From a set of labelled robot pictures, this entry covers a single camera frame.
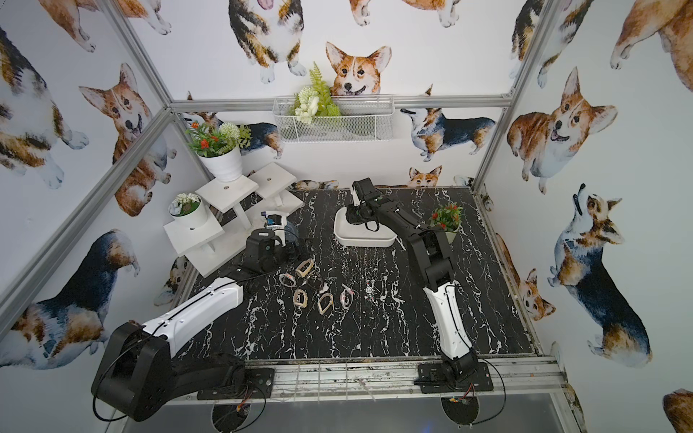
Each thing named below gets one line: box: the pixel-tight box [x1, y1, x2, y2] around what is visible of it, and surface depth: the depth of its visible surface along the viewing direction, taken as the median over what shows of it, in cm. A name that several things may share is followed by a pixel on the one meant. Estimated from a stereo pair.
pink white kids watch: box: [339, 283, 355, 313], surface depth 91 cm
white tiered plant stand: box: [163, 162, 305, 278], surface depth 99 cm
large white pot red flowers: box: [184, 120, 252, 183], surface depth 88 cm
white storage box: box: [333, 206, 398, 248], surface depth 106 cm
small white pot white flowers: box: [167, 193, 208, 228], surface depth 87 cm
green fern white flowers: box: [291, 61, 342, 126], surface depth 82 cm
